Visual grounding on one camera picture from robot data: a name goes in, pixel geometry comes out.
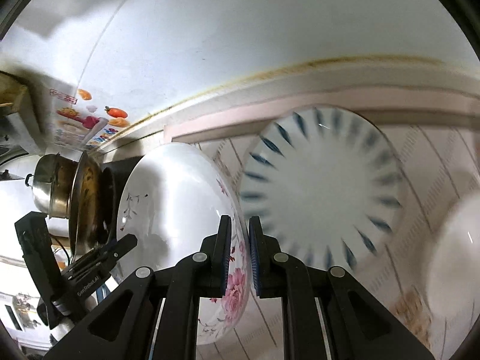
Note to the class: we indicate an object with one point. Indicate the white plate pink flowers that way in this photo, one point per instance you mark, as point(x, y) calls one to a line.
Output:
point(173, 199)

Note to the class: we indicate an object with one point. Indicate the wok with lid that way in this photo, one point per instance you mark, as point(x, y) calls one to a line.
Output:
point(92, 214)

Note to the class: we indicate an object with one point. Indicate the steel pot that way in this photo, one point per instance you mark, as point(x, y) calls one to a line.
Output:
point(51, 185)

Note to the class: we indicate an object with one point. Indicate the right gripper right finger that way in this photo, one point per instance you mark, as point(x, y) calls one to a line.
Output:
point(266, 277)

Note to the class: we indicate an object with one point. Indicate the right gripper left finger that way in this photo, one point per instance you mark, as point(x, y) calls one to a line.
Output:
point(215, 270)

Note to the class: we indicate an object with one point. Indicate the plain white bowl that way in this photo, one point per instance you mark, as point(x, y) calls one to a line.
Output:
point(452, 268)

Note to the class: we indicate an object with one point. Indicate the white plate blue leaf pattern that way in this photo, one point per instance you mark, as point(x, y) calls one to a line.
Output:
point(326, 183)

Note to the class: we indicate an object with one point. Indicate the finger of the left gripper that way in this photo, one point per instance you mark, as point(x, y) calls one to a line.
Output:
point(102, 259)

